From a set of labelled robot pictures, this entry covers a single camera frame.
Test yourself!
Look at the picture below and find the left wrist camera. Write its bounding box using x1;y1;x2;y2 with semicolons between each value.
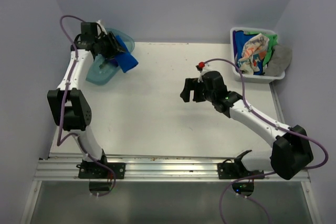
96;20;107;35

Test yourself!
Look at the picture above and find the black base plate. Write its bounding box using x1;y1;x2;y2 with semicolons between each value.
76;162;126;179
217;159;265;179

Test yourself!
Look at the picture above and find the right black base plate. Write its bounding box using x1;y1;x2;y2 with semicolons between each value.
217;159;265;179

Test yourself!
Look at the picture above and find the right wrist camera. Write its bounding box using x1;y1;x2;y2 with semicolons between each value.
196;62;212;83

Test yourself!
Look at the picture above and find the grey cloth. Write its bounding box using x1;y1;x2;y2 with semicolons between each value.
264;44;292;77

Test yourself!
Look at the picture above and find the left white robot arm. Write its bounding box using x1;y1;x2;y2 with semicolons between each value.
47;20;138;178

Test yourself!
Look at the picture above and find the patterned white cloth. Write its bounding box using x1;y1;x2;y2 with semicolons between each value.
236;33;269;75

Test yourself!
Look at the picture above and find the teal translucent plastic bin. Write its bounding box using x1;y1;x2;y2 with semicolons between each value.
86;28;135;86

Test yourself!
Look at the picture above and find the white laundry basket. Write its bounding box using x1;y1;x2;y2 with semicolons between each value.
229;27;286;84

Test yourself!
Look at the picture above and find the blue towel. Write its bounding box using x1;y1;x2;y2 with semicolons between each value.
110;35;139;73

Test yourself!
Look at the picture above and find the dark blue cloth in basket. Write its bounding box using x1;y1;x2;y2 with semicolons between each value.
233;30;251;58

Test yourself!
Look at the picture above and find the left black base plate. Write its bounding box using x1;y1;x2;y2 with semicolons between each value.
76;162;126;179

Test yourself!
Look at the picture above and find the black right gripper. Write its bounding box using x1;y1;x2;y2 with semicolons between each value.
180;78;215;103

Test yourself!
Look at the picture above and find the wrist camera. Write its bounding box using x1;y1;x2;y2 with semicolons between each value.
196;62;212;83
96;20;107;35

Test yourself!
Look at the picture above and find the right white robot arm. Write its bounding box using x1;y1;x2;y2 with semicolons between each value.
180;71;313;180

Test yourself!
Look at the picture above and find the aluminium mounting rail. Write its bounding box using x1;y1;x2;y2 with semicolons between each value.
33;157;312;183

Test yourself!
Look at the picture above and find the green cloth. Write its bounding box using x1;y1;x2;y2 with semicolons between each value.
244;31;278;76

